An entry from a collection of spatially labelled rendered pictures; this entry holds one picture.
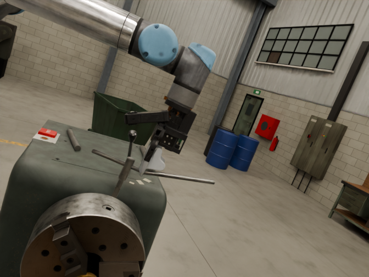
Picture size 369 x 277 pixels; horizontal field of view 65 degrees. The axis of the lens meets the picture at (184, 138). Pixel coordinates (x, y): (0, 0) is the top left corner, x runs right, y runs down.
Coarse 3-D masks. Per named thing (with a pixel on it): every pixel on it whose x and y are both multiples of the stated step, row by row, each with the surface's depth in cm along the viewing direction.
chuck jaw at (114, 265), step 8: (104, 264) 77; (112, 264) 77; (120, 264) 78; (128, 264) 78; (136, 264) 79; (104, 272) 74; (112, 272) 74; (120, 272) 75; (128, 272) 76; (136, 272) 77
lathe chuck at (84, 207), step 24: (48, 216) 77; (72, 216) 72; (96, 216) 74; (120, 216) 78; (48, 240) 72; (96, 240) 76; (120, 240) 77; (24, 264) 72; (48, 264) 74; (96, 264) 84
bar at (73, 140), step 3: (69, 129) 122; (69, 132) 119; (72, 132) 119; (69, 135) 117; (72, 135) 116; (72, 138) 112; (75, 138) 113; (72, 141) 110; (75, 141) 110; (72, 144) 109; (75, 144) 107; (78, 144) 108; (75, 147) 106; (78, 147) 106; (75, 150) 106; (78, 150) 107
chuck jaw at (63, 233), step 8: (64, 216) 74; (56, 224) 72; (64, 224) 72; (56, 232) 71; (64, 232) 70; (72, 232) 72; (56, 240) 68; (64, 240) 69; (72, 240) 70; (64, 248) 70; (72, 248) 70; (80, 248) 73; (64, 256) 69; (72, 256) 68; (80, 256) 71; (64, 264) 68; (72, 264) 69; (80, 264) 69; (72, 272) 67; (80, 272) 68
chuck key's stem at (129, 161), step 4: (128, 160) 76; (132, 160) 76; (128, 164) 76; (132, 164) 76; (124, 168) 76; (128, 168) 76; (120, 172) 77; (124, 172) 76; (128, 172) 77; (120, 176) 76; (124, 176) 76; (120, 180) 77; (124, 180) 77; (116, 184) 78; (120, 184) 77; (116, 188) 77; (120, 188) 78; (116, 192) 77; (116, 196) 78
